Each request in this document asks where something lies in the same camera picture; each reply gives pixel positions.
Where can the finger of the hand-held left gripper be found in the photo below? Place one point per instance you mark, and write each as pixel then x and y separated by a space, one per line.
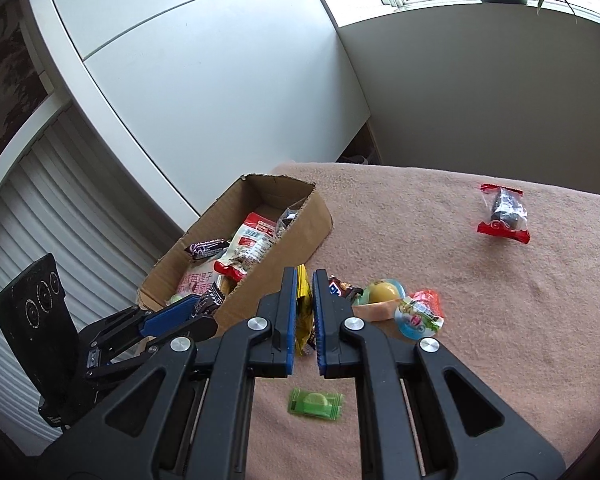
pixel 202 327
pixel 172 313

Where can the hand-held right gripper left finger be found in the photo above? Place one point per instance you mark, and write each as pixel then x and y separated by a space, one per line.
pixel 292 340

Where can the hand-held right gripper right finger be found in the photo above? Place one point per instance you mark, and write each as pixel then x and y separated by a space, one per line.
pixel 319 340

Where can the green candy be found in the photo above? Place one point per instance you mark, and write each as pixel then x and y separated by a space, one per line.
pixel 312 402
pixel 177 300

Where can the yellow snack packet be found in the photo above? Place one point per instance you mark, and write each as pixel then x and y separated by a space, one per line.
pixel 304 310

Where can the sliced bread packet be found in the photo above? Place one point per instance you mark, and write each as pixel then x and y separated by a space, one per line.
pixel 197 280

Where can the dark purple chocolate bar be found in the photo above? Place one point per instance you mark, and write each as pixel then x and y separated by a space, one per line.
pixel 207 249

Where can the large red snack packet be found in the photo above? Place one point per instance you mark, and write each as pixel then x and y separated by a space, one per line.
pixel 245 250

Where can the cardboard box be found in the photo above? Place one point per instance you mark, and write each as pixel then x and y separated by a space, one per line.
pixel 305 230

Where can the small clear snack packet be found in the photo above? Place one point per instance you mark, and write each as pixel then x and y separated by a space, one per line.
pixel 287 219

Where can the brown chocolate bar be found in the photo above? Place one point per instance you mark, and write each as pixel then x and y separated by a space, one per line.
pixel 344 288

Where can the green wrapped candy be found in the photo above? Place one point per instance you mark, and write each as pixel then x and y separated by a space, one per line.
pixel 312 402

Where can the yellow jelly cup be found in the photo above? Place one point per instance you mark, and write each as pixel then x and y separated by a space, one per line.
pixel 380 292

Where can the colourful jelly cup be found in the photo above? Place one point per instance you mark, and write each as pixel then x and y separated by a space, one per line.
pixel 417 315

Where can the white slatted shutter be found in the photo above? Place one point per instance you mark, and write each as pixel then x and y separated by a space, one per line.
pixel 55 200

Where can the small red packet dark filling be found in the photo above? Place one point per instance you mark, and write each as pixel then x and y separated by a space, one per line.
pixel 505 210

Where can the white cabinet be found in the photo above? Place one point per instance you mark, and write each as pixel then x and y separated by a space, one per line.
pixel 205 85

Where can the dark patterned wall hanging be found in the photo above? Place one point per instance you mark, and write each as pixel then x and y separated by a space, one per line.
pixel 5 70

